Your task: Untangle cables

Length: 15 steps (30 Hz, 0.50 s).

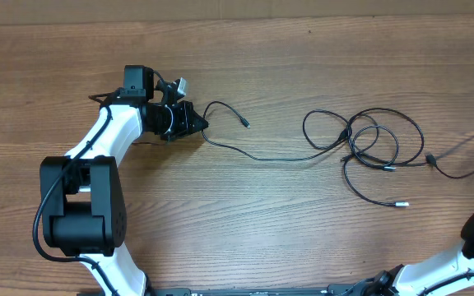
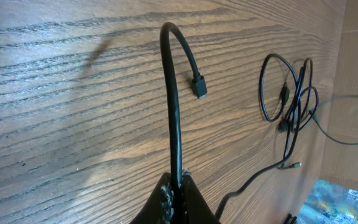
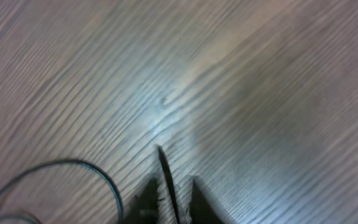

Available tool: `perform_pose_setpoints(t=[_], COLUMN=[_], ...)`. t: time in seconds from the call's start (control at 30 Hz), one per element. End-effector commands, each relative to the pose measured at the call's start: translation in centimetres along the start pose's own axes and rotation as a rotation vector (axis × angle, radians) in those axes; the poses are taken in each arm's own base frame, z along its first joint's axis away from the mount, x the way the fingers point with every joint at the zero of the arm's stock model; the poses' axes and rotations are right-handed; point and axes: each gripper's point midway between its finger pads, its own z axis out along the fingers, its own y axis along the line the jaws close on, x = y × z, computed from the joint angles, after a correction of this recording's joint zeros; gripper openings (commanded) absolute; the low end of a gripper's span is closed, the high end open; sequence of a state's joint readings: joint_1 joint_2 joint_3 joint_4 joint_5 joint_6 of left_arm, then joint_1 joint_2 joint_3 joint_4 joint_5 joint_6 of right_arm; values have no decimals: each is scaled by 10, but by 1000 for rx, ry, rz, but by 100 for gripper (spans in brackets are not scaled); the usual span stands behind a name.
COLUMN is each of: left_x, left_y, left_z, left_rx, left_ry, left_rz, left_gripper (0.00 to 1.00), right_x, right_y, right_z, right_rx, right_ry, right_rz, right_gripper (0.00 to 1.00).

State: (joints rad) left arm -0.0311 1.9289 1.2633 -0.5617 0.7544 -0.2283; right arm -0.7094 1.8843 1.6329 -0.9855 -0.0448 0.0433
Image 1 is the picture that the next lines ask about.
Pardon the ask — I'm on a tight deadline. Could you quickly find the black camera cable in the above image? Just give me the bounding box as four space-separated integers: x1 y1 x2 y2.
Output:
32 69 176 296
335 271 474 296

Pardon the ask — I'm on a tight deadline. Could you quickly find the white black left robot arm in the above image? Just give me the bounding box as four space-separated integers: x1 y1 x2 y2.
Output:
32 65 208 295

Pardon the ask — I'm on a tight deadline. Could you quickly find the black left camera cable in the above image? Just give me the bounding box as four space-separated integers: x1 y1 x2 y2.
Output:
32 69 176 296

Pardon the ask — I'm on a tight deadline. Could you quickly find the black right camera cable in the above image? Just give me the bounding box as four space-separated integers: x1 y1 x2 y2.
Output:
335 271 474 296

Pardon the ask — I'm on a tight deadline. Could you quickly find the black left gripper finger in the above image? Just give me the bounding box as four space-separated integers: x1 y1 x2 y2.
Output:
184 101 207 123
183 119 209 137

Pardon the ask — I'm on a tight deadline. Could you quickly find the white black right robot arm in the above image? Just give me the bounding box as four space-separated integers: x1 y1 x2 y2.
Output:
362 214 474 295

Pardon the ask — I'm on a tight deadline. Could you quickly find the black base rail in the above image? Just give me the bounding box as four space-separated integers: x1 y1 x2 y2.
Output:
76 283 444 296

